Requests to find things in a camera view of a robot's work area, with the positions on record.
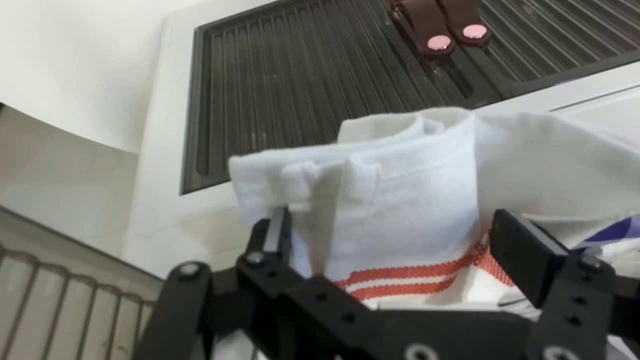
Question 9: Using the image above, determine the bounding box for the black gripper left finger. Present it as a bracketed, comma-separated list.
[234, 206, 362, 321]

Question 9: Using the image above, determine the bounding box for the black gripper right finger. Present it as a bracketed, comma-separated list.
[490, 208, 640, 360]

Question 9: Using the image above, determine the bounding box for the white towel with red stripes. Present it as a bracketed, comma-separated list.
[225, 105, 640, 360]

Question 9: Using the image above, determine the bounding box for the pale blue striped cloth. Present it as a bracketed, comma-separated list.
[577, 214, 640, 254]

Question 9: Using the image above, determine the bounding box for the smoked ribbed cabinet door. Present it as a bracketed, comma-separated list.
[0, 204, 166, 360]

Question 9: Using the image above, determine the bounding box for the brown strap door pull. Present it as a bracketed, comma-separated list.
[439, 0, 496, 47]
[387, 0, 460, 64]

